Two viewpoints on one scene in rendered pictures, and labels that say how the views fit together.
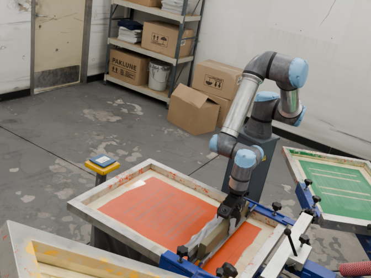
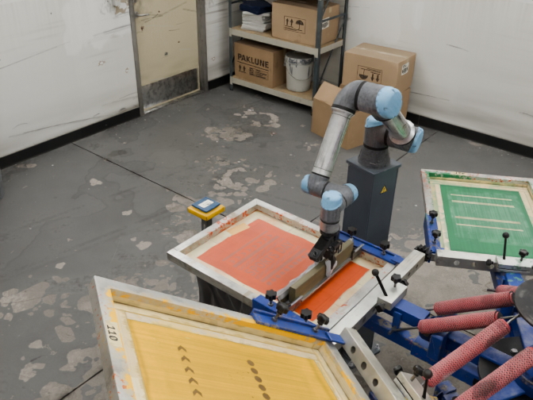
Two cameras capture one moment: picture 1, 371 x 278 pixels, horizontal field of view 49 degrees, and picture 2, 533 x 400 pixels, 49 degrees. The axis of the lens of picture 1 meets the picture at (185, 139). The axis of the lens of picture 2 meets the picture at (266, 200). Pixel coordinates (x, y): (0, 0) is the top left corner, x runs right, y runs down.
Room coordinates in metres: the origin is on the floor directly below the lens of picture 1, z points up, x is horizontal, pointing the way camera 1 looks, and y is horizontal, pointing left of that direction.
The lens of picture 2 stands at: (-0.51, -0.38, 2.47)
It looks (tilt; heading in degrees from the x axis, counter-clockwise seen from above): 31 degrees down; 12
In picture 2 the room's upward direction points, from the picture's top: 1 degrees clockwise
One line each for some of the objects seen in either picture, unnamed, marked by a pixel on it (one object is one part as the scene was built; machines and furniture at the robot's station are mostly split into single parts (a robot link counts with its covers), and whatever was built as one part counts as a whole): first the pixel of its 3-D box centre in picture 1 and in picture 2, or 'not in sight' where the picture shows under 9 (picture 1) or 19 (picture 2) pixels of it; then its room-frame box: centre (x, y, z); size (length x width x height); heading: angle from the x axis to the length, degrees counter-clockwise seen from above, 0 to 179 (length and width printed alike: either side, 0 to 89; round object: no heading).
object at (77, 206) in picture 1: (181, 216); (282, 260); (1.46, -0.05, 0.97); 0.79 x 0.58 x 0.04; 63
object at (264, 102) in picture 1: (266, 105); (379, 129); (2.01, -0.38, 1.37); 0.13 x 0.12 x 0.14; 66
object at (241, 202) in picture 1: (234, 199); (328, 240); (1.39, -0.24, 1.15); 0.09 x 0.08 x 0.12; 153
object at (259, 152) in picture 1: (248, 155); (340, 195); (1.49, -0.26, 1.30); 0.11 x 0.11 x 0.08; 66
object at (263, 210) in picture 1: (256, 212); (366, 251); (1.60, -0.39, 0.97); 0.30 x 0.05 x 0.07; 63
